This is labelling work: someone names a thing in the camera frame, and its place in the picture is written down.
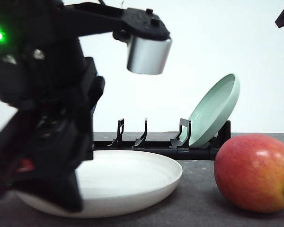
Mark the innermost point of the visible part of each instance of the green plate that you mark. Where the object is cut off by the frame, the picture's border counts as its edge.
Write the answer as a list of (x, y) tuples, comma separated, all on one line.
[(212, 111)]

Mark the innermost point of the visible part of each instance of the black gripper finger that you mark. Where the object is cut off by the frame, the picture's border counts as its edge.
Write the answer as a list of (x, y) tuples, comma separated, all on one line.
[(61, 189)]

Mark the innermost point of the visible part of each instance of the black plastic dish rack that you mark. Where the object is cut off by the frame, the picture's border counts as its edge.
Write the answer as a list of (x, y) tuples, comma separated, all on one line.
[(178, 147)]

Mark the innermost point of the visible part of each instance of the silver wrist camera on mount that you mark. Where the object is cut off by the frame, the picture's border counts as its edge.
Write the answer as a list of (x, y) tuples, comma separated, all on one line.
[(149, 41)]

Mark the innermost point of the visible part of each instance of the white plate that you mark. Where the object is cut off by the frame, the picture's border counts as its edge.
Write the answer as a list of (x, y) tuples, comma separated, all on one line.
[(113, 182)]

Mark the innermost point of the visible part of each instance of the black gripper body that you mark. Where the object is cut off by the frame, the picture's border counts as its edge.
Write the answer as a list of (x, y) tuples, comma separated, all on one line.
[(52, 86)]

